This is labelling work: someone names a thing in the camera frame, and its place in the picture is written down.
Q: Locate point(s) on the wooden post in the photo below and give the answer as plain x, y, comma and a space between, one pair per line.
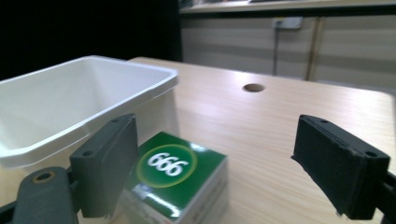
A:
313, 49

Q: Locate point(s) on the green and white box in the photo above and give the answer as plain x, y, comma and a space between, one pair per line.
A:
174, 183

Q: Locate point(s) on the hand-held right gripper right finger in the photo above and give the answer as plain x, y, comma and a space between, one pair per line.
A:
339, 168

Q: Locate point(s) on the white wall socket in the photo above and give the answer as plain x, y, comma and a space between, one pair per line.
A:
287, 22

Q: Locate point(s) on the white plastic bin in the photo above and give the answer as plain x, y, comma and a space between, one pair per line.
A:
68, 102

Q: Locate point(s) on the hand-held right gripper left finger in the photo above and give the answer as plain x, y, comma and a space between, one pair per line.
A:
102, 168

